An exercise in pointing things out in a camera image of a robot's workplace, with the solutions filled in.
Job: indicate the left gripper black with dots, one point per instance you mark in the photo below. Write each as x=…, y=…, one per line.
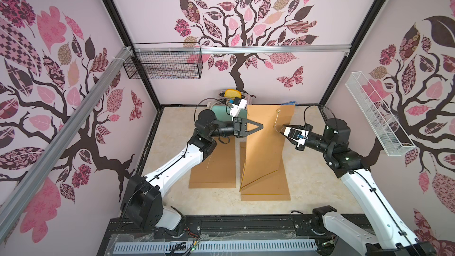
x=239, y=127

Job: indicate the brown file bag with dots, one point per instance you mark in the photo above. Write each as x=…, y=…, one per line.
x=264, y=148
x=272, y=187
x=218, y=170

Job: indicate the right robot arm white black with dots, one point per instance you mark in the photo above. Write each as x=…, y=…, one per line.
x=390, y=236

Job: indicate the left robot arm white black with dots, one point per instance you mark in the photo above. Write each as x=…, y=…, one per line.
x=143, y=205

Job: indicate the mint green toaster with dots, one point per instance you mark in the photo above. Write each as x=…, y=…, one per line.
x=221, y=106

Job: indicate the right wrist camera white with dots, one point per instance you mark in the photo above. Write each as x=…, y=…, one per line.
x=303, y=137

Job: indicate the blue object by back wall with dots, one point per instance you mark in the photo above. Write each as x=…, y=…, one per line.
x=290, y=103

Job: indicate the white wire shelf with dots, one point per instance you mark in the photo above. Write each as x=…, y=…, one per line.
x=385, y=125

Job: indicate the black wire basket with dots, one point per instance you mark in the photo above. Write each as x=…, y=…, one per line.
x=169, y=60

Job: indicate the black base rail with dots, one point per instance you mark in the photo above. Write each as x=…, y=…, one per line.
x=294, y=225

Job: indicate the white slotted cable duct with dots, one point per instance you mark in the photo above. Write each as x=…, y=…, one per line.
x=213, y=247

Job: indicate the aluminium rail back wall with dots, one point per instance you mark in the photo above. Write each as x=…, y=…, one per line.
x=250, y=49

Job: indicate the aluminium rail wall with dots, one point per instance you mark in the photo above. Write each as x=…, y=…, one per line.
x=35, y=177
x=250, y=49

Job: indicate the aluminium rail left wall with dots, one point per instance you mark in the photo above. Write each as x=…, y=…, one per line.
x=35, y=177

